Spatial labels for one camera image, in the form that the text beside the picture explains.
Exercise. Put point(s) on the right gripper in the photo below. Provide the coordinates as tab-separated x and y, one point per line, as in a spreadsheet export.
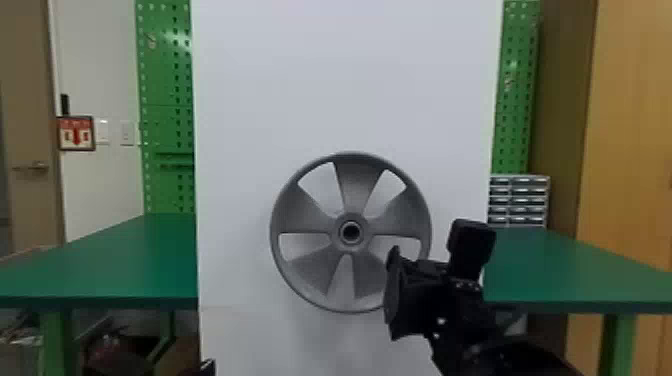
438	299

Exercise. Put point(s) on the grey wheel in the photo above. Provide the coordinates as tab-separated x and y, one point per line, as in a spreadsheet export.
314	215

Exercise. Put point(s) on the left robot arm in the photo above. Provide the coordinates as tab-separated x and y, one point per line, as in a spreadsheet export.
206	368

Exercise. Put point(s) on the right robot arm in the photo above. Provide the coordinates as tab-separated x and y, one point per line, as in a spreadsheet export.
493	354

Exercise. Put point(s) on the white panel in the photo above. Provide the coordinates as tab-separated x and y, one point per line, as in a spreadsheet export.
346	78

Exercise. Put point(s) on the white drawer cabinet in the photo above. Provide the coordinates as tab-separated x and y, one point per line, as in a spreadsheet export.
518	201

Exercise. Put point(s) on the beige door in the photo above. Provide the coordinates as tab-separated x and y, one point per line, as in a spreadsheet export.
29	105

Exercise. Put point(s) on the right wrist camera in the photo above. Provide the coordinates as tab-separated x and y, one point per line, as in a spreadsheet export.
471	246

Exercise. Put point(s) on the white light switch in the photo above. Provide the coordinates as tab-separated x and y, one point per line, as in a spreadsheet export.
127	133
102	131

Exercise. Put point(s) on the red wall sign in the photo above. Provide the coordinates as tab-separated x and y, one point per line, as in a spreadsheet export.
76	133

